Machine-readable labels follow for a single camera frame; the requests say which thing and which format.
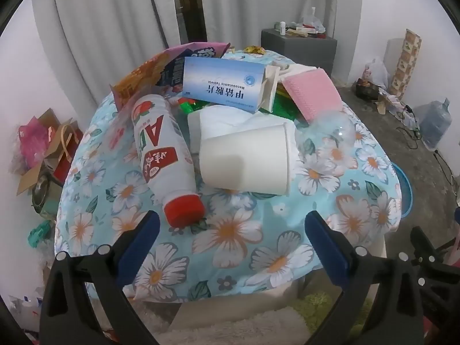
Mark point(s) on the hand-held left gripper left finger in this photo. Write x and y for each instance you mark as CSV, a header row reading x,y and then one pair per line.
x,y
140,244

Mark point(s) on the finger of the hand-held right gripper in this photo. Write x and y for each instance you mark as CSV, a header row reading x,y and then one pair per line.
x,y
420,239

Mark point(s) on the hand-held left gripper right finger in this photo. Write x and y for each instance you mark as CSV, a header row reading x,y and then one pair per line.
x,y
327,249

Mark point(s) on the blue plastic bin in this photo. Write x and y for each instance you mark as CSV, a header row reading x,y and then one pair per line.
x,y
405,190

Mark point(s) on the white bottle with red cap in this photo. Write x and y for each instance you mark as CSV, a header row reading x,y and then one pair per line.
x,y
158,151

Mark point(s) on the clear plastic dome lid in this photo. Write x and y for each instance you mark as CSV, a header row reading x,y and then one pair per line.
x,y
330,125

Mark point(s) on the white paper cup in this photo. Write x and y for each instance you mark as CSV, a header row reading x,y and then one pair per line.
x,y
240,158

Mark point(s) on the green foil wrapper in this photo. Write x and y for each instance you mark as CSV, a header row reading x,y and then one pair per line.
x,y
188,105

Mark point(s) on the white tissue paper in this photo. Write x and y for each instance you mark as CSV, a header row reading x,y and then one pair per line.
x,y
222,118

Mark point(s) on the pink ribbed sponge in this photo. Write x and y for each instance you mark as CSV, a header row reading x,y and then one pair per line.
x,y
312,91

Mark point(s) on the blue and pink snack bag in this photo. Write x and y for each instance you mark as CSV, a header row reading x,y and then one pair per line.
x,y
172,72

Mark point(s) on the blue and white medicine box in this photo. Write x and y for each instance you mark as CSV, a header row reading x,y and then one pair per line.
x,y
219,82

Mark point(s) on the pink floral cloth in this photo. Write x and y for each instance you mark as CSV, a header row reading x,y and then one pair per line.
x,y
453,251

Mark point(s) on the green rug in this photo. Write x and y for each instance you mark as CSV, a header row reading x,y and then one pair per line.
x,y
323,305

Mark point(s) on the blue floral tablecloth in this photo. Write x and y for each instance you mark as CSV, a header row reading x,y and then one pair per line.
x,y
230,230

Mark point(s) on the metal bowl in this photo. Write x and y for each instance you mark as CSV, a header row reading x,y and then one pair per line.
x,y
42,188

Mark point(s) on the blue water jug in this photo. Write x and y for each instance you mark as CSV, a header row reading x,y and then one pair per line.
x,y
435,124

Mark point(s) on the white fluffy stool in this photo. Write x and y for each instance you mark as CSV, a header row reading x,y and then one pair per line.
x,y
237,325

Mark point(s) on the brown cardboard box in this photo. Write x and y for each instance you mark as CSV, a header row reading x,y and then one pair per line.
x,y
30,179

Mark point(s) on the pink tissue paper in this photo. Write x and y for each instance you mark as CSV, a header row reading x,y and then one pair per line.
x,y
32,140

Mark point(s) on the white plastic bag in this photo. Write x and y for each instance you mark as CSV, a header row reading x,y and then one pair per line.
x,y
379,72

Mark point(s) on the tall patterned cardboard box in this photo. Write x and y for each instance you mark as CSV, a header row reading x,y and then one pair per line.
x,y
406,64

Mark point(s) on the grey cabinet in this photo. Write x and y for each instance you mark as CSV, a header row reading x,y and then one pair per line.
x,y
298,54

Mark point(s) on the gold foil wrapper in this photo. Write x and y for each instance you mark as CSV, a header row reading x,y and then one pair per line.
x,y
254,49

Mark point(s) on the white curtain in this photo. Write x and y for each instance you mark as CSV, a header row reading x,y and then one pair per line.
x,y
104,25
273,3

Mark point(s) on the small white bottle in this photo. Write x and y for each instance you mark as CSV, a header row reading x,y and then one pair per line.
x,y
283,28

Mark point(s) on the clear plastic bag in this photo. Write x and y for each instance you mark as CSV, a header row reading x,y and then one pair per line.
x,y
312,19

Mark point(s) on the dark window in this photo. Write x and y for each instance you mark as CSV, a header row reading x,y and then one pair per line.
x,y
188,7

